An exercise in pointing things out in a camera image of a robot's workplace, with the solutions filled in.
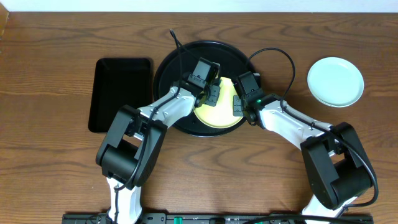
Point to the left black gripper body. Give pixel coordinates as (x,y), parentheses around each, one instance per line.
(212,95)

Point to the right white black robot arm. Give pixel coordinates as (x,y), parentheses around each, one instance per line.
(337,166)

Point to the round black serving tray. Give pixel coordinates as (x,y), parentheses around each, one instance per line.
(233,63)

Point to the black rectangular tray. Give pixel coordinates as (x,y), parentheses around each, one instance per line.
(118,82)

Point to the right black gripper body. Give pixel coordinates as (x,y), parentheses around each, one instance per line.
(238,106)

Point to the light blue plate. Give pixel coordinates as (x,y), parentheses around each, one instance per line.
(337,101)
(335,76)

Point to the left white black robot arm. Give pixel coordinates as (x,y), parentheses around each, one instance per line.
(132,144)

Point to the yellow plate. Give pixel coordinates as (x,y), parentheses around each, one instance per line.
(221,115)

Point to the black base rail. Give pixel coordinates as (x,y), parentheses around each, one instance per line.
(162,218)

